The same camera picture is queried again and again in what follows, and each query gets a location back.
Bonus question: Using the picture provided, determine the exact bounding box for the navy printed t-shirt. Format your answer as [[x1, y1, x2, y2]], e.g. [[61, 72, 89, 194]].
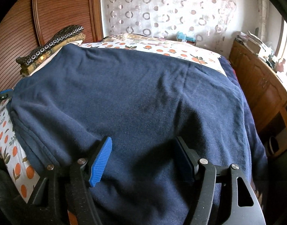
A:
[[7, 44, 252, 224]]

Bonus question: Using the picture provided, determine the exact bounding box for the black circle patterned pillow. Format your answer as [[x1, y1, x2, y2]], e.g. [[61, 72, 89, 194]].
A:
[[16, 24, 85, 70]]

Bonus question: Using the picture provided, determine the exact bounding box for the navy blue fleece blanket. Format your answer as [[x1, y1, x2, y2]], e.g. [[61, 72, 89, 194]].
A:
[[219, 56, 268, 193]]

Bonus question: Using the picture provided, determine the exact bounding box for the orange fruit print bedsheet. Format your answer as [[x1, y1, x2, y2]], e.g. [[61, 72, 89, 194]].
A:
[[0, 41, 226, 202]]

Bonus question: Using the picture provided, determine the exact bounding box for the wooden louvered wardrobe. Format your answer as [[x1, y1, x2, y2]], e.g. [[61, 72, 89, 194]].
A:
[[0, 0, 103, 91]]

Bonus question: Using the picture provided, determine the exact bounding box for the long wooden sideboard cabinet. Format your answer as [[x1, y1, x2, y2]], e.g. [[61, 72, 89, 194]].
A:
[[229, 39, 287, 156]]

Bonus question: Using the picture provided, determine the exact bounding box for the pink figurine on sideboard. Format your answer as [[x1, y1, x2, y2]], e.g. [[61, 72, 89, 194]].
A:
[[275, 58, 286, 72]]

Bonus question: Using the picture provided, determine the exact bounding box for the floral bed quilt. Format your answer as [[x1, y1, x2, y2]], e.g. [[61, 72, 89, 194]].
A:
[[102, 33, 182, 46]]

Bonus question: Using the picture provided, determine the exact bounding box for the blue item cardboard box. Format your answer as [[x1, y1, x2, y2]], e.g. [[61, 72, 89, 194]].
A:
[[176, 32, 196, 46]]

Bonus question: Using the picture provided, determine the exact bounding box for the stack of papers and boxes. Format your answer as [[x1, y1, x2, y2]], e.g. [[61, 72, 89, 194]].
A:
[[236, 31, 274, 59]]

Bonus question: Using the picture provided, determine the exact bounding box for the beige window side curtain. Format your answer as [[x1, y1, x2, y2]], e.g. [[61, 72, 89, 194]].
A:
[[257, 0, 270, 42]]

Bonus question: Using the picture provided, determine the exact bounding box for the bright window with frame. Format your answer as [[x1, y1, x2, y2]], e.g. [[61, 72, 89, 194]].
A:
[[277, 18, 287, 72]]

